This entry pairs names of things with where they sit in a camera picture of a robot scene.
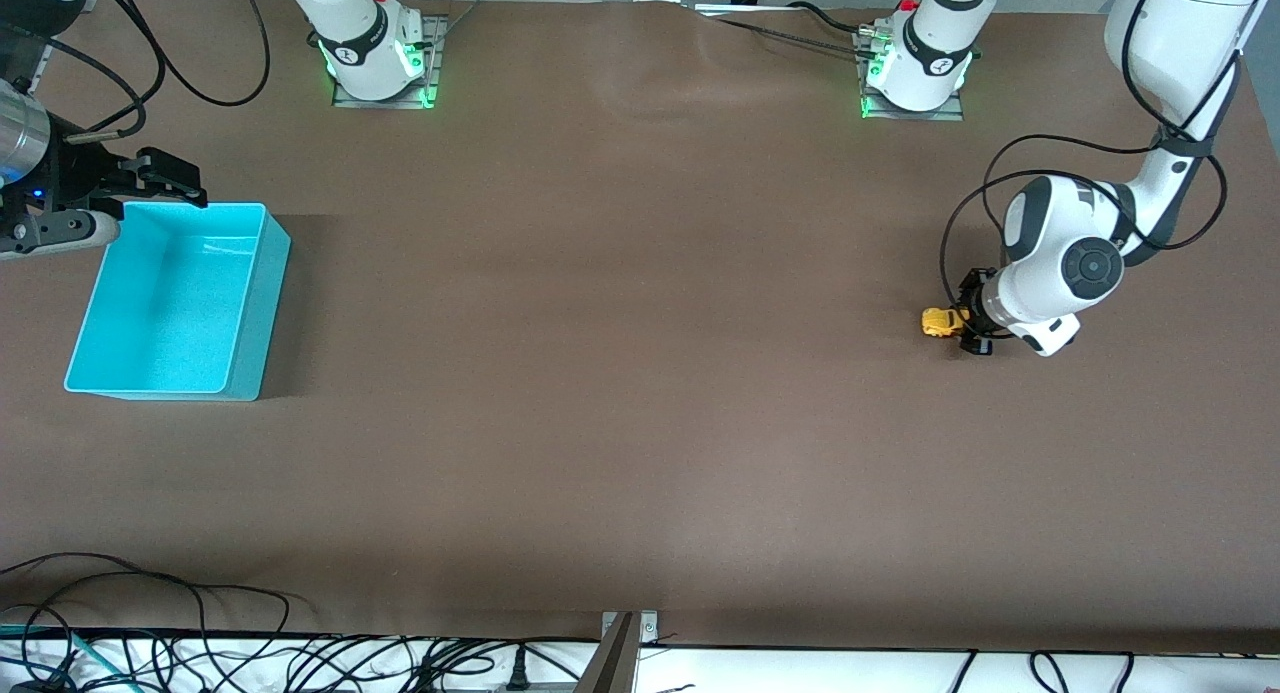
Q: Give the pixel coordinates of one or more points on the brown table cover sheet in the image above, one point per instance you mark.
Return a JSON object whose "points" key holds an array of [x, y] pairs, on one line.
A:
{"points": [[640, 373]]}

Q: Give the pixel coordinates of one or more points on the grey metal bracket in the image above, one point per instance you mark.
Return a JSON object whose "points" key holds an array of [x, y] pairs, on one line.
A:
{"points": [[648, 625]]}

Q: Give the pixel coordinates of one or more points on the black power plug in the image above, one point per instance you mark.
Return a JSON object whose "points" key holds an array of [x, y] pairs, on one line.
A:
{"points": [[517, 668]]}

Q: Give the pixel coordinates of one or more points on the dark diagonal pole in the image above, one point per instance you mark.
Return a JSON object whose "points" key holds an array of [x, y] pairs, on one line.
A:
{"points": [[612, 663]]}

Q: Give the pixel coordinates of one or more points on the turquoise plastic bin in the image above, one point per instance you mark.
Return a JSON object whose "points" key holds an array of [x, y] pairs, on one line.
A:
{"points": [[165, 303]]}

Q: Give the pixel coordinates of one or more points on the yellow beetle toy car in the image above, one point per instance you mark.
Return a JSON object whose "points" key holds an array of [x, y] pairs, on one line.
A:
{"points": [[938, 322]]}

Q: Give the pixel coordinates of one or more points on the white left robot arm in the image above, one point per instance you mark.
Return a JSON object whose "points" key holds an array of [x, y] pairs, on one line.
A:
{"points": [[1060, 253]]}

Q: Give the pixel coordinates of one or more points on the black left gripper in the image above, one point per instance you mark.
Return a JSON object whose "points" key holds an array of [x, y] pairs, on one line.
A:
{"points": [[971, 310]]}

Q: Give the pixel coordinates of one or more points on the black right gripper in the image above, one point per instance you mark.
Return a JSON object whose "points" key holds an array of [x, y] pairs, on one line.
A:
{"points": [[82, 173]]}

